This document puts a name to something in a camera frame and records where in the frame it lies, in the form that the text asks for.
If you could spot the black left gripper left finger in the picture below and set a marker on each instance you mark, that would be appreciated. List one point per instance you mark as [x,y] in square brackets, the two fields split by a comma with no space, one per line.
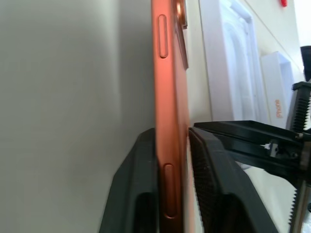
[126,184]

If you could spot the small red object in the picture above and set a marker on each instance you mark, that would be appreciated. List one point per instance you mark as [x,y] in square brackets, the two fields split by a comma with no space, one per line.
[284,2]

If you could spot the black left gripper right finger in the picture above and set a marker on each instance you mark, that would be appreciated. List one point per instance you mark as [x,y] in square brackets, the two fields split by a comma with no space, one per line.
[226,184]

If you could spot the white phone box lid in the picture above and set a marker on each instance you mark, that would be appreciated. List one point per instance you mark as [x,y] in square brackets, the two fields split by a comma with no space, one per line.
[277,92]

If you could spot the orange smartphone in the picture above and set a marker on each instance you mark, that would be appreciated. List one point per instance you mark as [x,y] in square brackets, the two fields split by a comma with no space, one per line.
[170,109]

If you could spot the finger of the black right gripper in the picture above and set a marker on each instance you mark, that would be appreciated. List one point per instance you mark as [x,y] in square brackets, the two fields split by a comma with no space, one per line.
[272,157]
[247,129]

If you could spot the black cylindrical object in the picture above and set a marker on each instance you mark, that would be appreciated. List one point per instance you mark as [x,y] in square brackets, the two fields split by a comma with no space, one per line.
[306,63]

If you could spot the white phone box base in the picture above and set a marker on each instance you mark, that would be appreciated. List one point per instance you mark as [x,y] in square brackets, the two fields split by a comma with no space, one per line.
[230,60]

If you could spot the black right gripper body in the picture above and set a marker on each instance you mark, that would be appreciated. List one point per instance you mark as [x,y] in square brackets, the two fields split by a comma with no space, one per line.
[303,114]

